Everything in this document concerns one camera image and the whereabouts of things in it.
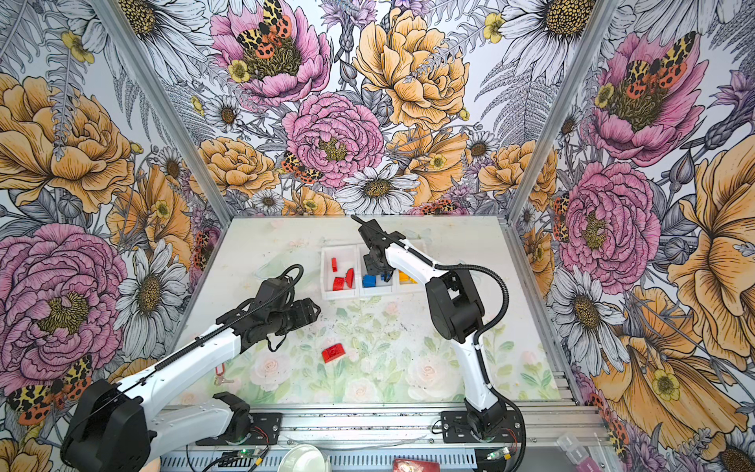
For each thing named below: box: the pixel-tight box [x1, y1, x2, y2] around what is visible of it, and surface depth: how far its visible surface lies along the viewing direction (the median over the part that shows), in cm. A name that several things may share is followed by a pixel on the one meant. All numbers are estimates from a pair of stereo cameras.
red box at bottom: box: [392, 458, 441, 472], surface depth 67 cm
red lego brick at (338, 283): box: [332, 276, 346, 292], surface depth 104 cm
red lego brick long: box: [345, 267, 355, 289], surface depth 104 cm
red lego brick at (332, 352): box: [321, 343, 347, 364], surface depth 88 cm
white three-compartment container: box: [320, 242, 426, 300], surface depth 103 cm
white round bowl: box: [277, 444, 333, 472], surface depth 71 cm
